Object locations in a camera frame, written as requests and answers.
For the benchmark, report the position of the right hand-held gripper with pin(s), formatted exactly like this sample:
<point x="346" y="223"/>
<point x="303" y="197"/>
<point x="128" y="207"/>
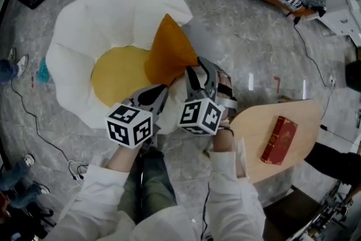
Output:
<point x="200" y="115"/>

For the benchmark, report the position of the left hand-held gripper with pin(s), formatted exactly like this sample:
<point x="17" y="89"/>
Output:
<point x="127" y="127"/>

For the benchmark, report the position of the orange rectangular cushion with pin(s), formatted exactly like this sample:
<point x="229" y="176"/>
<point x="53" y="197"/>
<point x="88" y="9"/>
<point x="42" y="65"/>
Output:
<point x="169" y="50"/>

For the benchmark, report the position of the person's right forearm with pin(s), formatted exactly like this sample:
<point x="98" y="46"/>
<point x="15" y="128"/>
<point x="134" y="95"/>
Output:
<point x="222" y="144"/>

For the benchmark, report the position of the person's left forearm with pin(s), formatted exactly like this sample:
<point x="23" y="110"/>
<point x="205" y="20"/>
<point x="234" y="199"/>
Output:
<point x="124" y="158"/>

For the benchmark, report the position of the person's right hand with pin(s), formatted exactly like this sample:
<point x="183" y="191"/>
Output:
<point x="225" y="80"/>

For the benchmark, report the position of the black wrist band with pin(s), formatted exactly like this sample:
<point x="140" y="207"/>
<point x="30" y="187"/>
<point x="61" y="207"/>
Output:
<point x="227" y="130"/>

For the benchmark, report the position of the person's right leg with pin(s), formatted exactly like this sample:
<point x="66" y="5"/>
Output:
<point x="158" y="183"/>

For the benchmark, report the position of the person's leg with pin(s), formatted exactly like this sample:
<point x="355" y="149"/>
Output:
<point x="129" y="194"/>
<point x="158" y="183"/>

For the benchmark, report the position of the light wooden coffee table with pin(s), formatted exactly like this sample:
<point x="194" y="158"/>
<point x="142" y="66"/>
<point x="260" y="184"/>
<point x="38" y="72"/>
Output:
<point x="282" y="110"/>

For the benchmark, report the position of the white egg-shaped beanbag chair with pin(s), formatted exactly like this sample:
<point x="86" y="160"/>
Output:
<point x="112" y="14"/>

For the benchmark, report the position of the person's left leg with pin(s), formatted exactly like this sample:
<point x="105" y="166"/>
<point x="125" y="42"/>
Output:
<point x="129" y="194"/>

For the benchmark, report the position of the white power strip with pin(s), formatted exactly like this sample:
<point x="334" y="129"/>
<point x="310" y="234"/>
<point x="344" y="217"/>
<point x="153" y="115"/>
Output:
<point x="77" y="170"/>

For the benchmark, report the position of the red hardcover book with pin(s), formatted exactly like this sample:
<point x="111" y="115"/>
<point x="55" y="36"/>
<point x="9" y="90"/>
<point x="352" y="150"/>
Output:
<point x="279" y="141"/>

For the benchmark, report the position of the teal floor item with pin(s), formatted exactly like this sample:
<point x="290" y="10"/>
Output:
<point x="43" y="70"/>

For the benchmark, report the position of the person's white shirt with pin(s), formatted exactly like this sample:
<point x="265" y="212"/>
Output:
<point x="98" y="206"/>

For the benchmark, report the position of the small red floor item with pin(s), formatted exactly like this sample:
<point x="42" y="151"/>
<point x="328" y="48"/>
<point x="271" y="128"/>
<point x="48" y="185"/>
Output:
<point x="32" y="79"/>

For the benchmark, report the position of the small white power socket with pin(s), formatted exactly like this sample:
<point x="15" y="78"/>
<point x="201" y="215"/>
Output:
<point x="332" y="82"/>

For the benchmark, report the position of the black storage box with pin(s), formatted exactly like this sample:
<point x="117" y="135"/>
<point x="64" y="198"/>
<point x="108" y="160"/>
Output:
<point x="354" y="76"/>

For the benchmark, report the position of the white vanity cabinet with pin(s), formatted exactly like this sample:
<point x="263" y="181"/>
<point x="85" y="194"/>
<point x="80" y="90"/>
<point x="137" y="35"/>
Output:
<point x="338" y="2"/>

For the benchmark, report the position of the dark chair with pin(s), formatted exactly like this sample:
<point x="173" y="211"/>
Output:
<point x="293" y="211"/>

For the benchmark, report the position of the black office chair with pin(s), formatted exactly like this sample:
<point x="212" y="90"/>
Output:
<point x="25" y="217"/>

